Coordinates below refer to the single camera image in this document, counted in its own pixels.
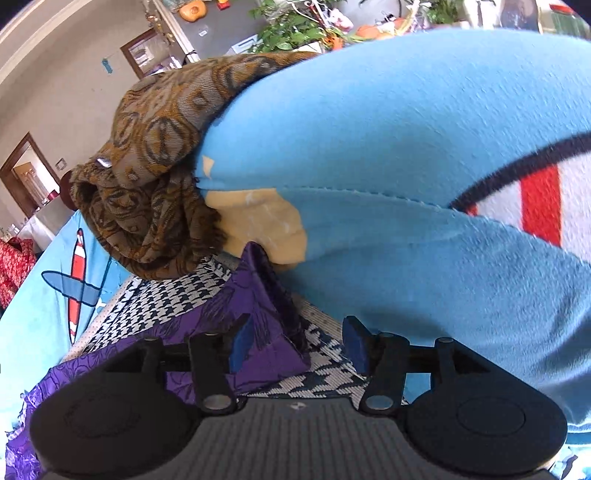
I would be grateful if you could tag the blue wall sticker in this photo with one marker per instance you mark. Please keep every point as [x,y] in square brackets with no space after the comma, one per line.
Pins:
[108,64]

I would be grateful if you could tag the brown patterned scarf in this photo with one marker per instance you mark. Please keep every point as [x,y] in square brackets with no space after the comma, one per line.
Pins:
[147,161]

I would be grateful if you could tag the green houseplant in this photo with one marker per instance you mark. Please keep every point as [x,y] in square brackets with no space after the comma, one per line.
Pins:
[288,25]

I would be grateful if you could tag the red floral garment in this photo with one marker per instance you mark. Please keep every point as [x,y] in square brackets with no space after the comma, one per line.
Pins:
[16,272]

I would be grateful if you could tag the blue printed sofa cover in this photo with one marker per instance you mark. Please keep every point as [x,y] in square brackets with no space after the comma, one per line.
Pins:
[392,138]

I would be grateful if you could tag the grey refrigerator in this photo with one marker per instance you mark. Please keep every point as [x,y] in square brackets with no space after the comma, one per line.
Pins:
[217,27]

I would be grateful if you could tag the purple floral garment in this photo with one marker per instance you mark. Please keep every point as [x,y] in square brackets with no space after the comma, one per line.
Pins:
[258,332]

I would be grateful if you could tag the orange fridge magnet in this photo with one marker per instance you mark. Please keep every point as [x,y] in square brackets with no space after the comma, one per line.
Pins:
[192,10]

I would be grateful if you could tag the glass door with brown frame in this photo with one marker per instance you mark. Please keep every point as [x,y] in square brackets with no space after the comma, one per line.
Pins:
[141,53]

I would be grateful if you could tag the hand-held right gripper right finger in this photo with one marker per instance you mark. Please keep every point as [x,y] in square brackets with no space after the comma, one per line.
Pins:
[353,344]

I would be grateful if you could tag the houndstooth sofa mat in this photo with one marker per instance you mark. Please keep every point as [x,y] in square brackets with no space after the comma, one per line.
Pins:
[323,383]

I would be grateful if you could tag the red cup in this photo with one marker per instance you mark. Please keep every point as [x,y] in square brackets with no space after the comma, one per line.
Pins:
[54,196]

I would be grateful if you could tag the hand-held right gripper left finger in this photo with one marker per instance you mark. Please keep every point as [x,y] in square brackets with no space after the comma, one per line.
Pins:
[241,346]

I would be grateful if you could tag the table with white tablecloth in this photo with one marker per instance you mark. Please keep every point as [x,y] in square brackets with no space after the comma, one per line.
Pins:
[44,226]

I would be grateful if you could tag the brown wooden door frame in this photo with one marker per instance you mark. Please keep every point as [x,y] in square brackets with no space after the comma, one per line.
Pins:
[18,170]

